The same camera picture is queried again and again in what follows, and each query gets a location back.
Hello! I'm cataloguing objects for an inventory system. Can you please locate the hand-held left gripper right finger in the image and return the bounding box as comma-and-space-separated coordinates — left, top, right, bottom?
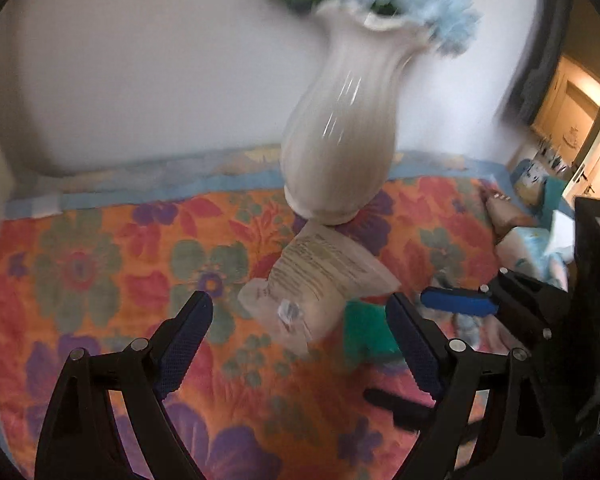
386, 292, 565, 480

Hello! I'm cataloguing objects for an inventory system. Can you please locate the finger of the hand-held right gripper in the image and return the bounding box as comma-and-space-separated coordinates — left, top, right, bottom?
420, 267, 572, 340
364, 388, 434, 432

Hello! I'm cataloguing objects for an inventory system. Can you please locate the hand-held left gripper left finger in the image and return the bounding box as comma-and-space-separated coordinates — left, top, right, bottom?
34, 290, 214, 480

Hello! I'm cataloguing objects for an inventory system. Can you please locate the light blue printed packet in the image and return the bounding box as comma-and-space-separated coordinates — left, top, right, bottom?
497, 227, 561, 273
432, 312, 511, 357

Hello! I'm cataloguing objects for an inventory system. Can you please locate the floral tablecloth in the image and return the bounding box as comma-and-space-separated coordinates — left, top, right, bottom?
0, 147, 576, 480

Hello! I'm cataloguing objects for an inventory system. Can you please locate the teal cloth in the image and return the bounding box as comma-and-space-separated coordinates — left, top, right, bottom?
542, 180, 574, 213

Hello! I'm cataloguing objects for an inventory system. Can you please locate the blue printed box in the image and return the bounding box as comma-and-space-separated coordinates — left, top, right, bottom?
510, 159, 551, 211

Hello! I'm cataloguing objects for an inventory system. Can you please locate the desk organizer with pens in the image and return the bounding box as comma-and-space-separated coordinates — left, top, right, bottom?
532, 137, 573, 181

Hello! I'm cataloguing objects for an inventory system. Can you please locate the white ceramic vase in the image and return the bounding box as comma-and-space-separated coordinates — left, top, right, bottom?
280, 0, 433, 226

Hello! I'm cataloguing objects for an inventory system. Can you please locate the black wall television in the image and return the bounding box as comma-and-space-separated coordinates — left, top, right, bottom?
497, 0, 573, 126

